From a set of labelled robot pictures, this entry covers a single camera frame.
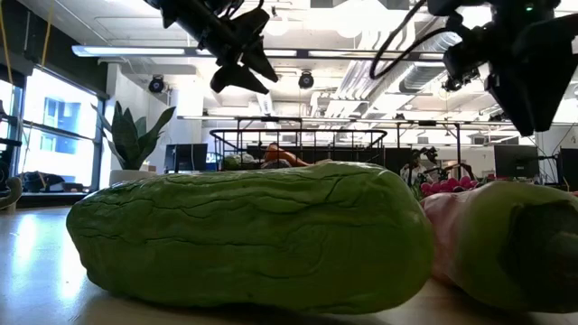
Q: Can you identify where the black cabinet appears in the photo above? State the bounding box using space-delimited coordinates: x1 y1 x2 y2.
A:
363 146 413 184

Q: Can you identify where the black bag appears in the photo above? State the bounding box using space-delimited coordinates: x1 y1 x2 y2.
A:
20 171 67 193

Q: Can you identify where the person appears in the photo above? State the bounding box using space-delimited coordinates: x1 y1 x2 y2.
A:
399 160 428 186

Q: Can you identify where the yellow strap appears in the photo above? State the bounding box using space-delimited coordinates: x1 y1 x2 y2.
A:
40 8 55 69
0 0 14 87

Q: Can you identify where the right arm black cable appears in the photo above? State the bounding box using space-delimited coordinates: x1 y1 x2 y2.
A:
368 0 452 81

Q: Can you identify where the long ceiling light bar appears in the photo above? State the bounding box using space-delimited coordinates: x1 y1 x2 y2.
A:
71 43 452 63

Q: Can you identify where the black overhead frame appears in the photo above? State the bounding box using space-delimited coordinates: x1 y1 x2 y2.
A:
176 115 578 180

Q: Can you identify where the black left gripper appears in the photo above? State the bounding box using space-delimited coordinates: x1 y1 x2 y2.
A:
180 0 280 96

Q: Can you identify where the light green bitter gourd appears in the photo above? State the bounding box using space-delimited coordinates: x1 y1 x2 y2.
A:
65 161 435 316

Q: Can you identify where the silver ventilation duct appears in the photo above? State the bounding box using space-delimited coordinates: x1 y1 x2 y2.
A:
399 17 452 94

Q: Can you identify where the red grape bunch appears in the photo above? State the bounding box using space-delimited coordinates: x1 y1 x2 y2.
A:
419 176 480 196

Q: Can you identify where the black computer monitor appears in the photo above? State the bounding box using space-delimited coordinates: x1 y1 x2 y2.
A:
558 147 578 190
164 143 209 175
493 144 541 180

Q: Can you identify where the black wire basket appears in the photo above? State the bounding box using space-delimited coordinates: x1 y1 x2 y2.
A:
210 128 388 172

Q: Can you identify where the green potted plant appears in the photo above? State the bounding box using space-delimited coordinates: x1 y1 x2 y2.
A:
92 99 176 172

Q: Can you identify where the green fruit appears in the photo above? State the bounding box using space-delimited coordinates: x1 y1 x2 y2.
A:
223 153 258 172

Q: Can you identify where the red green chili pepper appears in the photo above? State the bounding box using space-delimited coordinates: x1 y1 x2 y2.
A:
419 180 578 315

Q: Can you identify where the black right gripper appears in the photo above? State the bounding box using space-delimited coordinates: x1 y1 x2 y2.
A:
478 17 578 137

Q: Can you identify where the dark green chili pepper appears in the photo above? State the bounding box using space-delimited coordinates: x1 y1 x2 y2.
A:
0 176 23 211

